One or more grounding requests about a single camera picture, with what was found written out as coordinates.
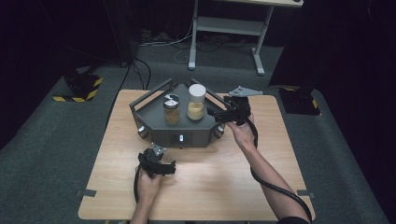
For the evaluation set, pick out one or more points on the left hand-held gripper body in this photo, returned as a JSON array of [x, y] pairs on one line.
[[151, 161]]

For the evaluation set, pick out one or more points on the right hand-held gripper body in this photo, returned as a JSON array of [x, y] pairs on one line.
[[241, 107]]

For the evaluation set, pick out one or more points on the white lid spice jar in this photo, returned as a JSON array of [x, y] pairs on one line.
[[196, 104]]

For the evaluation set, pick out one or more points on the dark grey corner rack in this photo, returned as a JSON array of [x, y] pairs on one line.
[[155, 118]]

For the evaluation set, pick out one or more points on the silver lid spice jar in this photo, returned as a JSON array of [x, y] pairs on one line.
[[172, 110]]

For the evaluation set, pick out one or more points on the person's left hand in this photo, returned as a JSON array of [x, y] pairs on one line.
[[148, 186]]

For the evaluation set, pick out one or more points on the person's right hand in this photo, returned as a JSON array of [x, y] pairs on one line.
[[243, 133]]

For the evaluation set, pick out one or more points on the yellow black striped stand base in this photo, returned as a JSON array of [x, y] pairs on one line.
[[82, 88], [300, 102]]

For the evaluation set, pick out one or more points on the grey tape strip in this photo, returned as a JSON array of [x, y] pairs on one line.
[[306, 193], [89, 193]]

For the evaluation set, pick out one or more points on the white metal desk frame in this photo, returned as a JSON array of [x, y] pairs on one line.
[[230, 26]]

